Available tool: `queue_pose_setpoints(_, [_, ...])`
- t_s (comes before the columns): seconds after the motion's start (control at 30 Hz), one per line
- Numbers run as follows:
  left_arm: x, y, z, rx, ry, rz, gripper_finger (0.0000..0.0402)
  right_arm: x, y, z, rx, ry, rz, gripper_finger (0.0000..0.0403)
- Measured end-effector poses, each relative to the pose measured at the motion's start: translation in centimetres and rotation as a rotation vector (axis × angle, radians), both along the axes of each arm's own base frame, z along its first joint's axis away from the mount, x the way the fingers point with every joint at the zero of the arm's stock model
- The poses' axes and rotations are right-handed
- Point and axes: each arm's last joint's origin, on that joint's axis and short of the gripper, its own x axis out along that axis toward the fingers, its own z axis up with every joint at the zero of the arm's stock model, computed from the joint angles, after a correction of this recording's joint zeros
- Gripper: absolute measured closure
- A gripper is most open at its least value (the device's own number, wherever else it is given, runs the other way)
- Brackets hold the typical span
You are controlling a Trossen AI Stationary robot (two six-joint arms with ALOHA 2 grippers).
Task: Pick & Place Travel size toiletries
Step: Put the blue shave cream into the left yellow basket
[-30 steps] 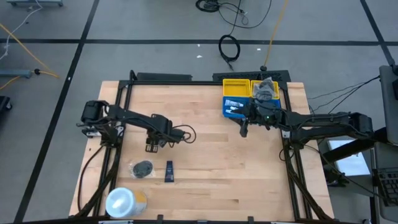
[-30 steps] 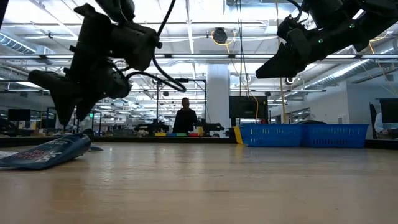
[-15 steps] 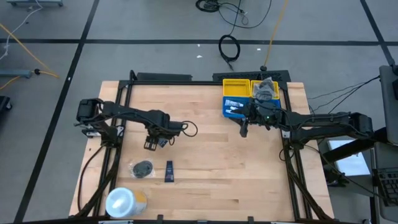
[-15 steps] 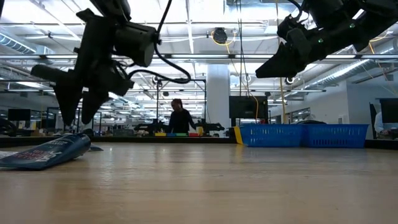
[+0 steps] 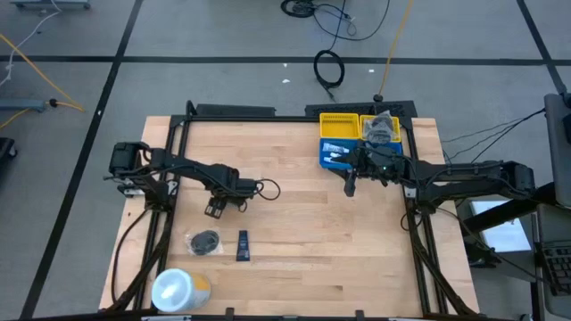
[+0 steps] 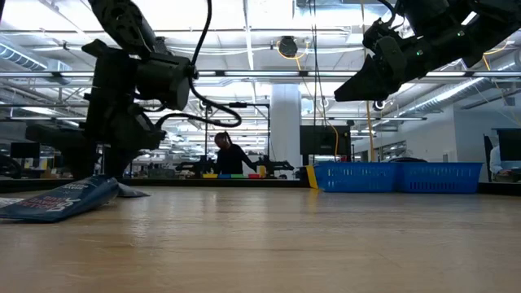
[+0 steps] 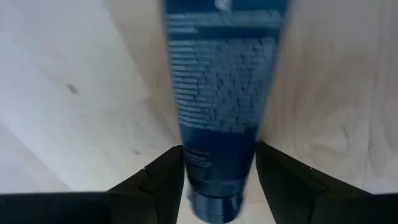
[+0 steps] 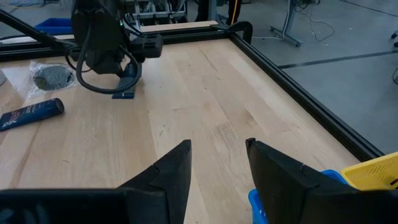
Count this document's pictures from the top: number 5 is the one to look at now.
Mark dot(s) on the black aluminium rig frame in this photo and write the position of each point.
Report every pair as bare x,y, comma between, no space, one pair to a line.
267,118

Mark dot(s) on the grey floor stand foot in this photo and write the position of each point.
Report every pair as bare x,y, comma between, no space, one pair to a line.
49,4
22,105

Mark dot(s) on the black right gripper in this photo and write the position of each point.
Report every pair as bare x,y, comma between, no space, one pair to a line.
379,165

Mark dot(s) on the black table clamp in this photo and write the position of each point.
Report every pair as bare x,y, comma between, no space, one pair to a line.
359,313
229,313

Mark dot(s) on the black vented controller box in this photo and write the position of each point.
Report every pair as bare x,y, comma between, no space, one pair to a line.
348,108

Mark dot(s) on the black keyboard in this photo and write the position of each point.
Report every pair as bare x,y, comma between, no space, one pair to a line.
560,267

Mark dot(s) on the black floor equipment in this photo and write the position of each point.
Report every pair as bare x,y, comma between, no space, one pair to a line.
6,149

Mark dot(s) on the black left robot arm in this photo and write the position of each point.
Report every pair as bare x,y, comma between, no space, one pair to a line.
196,169

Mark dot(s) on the black desk leg bar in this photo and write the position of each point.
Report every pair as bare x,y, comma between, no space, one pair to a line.
513,214

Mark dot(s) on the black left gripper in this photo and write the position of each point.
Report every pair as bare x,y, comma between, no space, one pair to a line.
236,191

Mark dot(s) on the black flat controller box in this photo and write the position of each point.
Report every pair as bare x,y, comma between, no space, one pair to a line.
234,110

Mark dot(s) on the black desk foot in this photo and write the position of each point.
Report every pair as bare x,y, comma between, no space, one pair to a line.
482,254

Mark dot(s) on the small dark blue tube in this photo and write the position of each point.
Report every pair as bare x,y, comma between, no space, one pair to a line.
243,245

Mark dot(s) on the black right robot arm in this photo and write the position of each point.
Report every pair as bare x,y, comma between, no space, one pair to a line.
468,176

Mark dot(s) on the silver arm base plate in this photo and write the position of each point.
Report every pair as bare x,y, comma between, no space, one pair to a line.
129,191
410,191

